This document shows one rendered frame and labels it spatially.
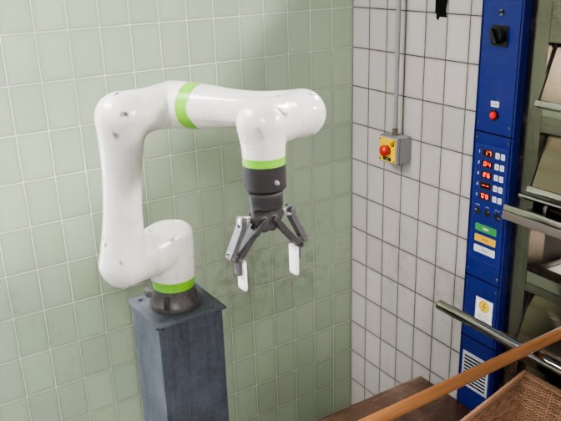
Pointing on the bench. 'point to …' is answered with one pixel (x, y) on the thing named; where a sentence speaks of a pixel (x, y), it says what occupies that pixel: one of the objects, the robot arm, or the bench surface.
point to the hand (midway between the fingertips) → (269, 276)
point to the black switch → (499, 35)
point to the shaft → (464, 377)
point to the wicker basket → (519, 401)
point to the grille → (477, 379)
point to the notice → (483, 310)
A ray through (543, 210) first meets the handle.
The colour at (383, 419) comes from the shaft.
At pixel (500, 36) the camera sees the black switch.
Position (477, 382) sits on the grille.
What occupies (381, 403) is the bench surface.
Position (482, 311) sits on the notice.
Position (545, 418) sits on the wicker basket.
